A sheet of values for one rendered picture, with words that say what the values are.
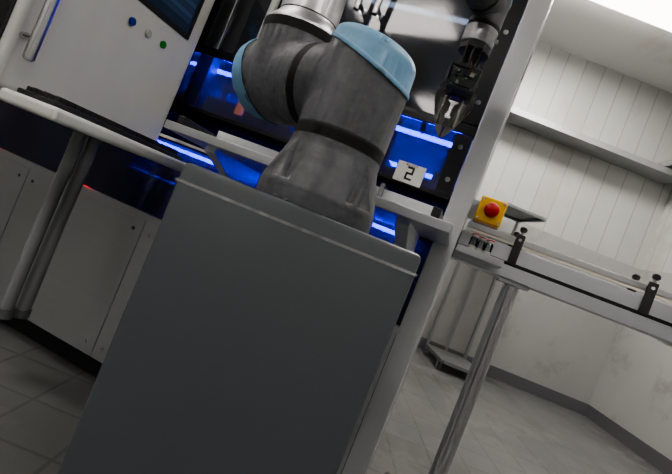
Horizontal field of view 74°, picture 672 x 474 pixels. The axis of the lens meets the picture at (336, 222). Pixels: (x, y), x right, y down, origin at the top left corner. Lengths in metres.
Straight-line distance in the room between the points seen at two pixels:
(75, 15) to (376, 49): 0.95
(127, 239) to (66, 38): 0.66
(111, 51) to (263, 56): 0.83
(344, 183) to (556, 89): 4.92
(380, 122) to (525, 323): 4.61
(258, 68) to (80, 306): 1.30
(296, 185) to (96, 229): 1.32
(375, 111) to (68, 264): 1.46
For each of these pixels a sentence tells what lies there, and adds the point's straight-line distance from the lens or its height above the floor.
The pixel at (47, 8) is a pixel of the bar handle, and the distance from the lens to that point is 1.25.
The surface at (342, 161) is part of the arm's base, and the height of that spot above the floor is 0.86.
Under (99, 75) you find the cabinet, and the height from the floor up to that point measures 0.93.
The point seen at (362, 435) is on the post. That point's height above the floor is 0.28.
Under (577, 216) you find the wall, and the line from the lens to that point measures 5.23.
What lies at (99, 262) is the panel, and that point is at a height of 0.38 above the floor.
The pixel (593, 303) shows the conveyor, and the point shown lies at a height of 0.86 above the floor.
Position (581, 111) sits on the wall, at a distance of 5.40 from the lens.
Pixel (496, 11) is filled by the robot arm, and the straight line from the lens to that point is 1.13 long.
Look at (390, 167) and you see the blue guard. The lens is 1.33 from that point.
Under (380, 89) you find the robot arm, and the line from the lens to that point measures 0.53.
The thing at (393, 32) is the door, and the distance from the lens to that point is 1.50.
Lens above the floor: 0.78
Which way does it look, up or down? 1 degrees up
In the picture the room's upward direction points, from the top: 22 degrees clockwise
